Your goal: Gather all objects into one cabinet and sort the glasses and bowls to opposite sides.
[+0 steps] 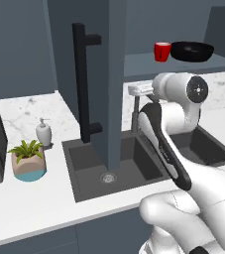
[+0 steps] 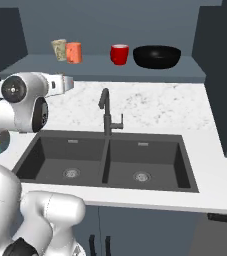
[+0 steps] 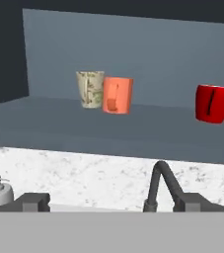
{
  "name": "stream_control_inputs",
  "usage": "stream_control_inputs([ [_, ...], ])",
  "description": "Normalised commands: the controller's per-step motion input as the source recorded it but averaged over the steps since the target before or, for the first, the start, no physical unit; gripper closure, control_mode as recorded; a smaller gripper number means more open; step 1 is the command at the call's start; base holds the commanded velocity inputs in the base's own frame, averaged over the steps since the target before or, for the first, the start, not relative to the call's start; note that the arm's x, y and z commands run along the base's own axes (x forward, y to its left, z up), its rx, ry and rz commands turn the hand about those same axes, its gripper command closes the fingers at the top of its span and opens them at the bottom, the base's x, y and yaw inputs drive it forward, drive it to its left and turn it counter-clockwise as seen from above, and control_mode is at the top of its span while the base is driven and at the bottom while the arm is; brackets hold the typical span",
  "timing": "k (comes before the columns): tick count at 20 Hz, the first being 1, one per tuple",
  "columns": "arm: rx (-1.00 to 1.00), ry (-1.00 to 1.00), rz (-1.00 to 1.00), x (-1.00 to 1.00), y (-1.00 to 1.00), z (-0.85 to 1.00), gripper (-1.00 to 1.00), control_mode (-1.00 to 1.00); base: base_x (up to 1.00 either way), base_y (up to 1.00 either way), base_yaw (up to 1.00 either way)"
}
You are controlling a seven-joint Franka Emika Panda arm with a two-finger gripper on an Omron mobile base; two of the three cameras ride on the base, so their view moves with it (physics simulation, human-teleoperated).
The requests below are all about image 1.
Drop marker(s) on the dark grey double sink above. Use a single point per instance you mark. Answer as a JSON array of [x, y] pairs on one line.
[[90, 172]]

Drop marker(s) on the blue-grey closed cabinet door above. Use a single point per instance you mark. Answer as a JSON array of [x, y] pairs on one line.
[[18, 46]]

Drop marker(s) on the blue-grey base cabinet door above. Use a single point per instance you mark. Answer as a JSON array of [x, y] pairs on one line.
[[31, 243], [110, 233]]

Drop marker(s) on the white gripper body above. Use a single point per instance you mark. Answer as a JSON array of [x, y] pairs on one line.
[[139, 88]]

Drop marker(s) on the blue-grey wall cabinet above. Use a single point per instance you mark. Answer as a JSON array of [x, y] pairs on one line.
[[170, 20]]

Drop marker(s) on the round metal sink drain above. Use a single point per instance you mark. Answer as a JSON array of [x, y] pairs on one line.
[[108, 178]]

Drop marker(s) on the red cup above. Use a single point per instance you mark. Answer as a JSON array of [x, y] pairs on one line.
[[161, 52]]

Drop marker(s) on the green plant in beige pot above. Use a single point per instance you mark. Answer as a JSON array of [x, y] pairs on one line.
[[28, 162]]

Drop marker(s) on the blue-grey open cabinet door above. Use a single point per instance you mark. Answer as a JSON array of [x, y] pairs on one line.
[[110, 82]]

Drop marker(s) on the grey sink tap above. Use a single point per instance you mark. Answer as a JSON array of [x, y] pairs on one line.
[[135, 115]]

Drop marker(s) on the black bowl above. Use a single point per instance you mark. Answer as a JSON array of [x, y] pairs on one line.
[[192, 51]]

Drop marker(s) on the white soap dispenser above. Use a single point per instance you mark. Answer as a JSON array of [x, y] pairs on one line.
[[44, 133]]

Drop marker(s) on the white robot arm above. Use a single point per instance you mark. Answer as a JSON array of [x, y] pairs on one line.
[[213, 195]]

